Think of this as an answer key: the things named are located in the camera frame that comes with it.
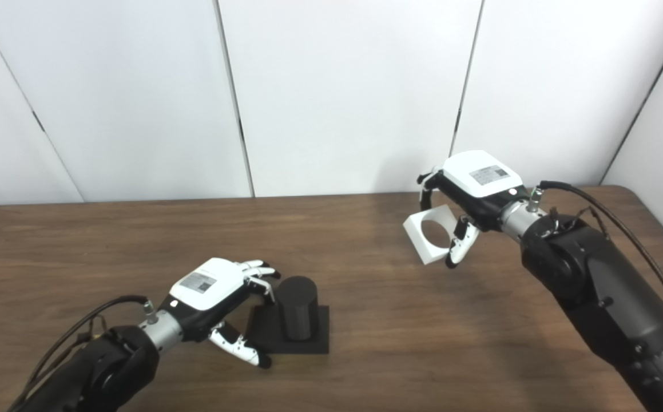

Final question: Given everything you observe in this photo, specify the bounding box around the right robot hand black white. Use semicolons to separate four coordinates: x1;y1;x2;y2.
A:
416;150;531;269

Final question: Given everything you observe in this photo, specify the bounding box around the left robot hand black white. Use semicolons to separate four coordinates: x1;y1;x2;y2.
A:
158;259;281;369

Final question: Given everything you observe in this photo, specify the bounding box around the white square piece with hole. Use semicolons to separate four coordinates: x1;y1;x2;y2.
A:
403;205;464;266

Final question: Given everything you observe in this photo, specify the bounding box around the black peg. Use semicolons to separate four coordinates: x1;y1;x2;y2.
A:
244;276;331;355

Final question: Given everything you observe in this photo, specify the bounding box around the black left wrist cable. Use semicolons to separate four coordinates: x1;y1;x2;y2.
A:
7;295;158;412

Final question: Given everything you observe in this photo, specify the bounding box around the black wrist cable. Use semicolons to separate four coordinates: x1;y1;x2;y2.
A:
528;181;663;345
7;295;158;412

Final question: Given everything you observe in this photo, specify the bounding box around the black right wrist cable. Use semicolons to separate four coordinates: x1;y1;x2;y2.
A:
528;181;663;345

